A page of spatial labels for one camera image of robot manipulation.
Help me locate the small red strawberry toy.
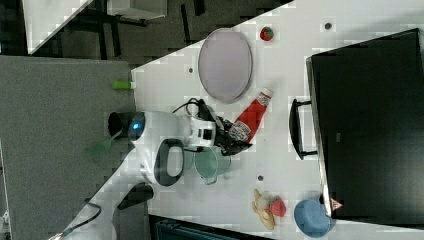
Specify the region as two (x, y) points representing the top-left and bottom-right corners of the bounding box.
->
(260, 27), (274, 41)

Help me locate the green marker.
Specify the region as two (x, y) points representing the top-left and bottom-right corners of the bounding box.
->
(112, 81), (136, 90)

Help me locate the green mug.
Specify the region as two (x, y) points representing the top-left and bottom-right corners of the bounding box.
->
(194, 147), (231, 185)

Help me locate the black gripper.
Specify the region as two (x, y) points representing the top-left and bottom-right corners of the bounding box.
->
(215, 116), (251, 156)

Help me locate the blue bowl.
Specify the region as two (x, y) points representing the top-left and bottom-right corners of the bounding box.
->
(294, 199), (335, 238)

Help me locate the peeled banana toy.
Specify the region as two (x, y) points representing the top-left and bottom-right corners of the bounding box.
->
(252, 189), (275, 230)

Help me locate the grey round plate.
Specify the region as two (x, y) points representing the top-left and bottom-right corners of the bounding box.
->
(198, 28), (253, 103)

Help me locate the black cylinder post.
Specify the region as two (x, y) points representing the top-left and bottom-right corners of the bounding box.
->
(118, 183), (154, 210)

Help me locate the green spatula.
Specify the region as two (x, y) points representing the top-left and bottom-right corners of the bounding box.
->
(85, 131), (121, 157)

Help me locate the red ketchup bottle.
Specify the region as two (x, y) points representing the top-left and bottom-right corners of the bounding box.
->
(229, 88), (273, 143)

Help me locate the black cable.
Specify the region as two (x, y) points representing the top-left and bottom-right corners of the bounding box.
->
(171, 97), (218, 123)

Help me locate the red strawberry toy by banana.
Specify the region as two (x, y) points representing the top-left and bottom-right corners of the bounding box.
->
(269, 198), (286, 217)

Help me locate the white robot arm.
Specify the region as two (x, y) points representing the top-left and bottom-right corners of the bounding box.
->
(48, 109), (251, 240)

